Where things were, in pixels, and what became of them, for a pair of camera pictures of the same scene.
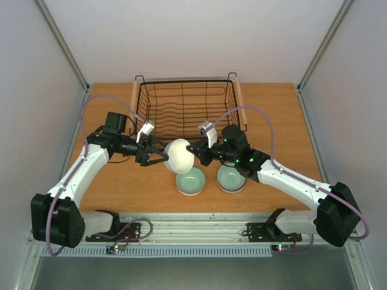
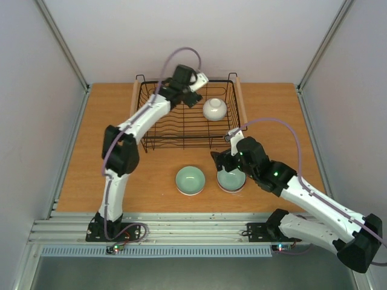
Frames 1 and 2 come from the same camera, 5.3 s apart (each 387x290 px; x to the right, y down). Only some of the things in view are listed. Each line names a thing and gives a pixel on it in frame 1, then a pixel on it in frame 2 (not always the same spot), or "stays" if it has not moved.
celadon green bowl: x=229 y=179 stays
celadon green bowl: x=191 y=183 stays
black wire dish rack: x=175 y=109 stays
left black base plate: x=124 y=232 stays
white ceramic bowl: x=181 y=160 to x=214 y=109
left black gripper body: x=139 y=153 to x=191 y=101
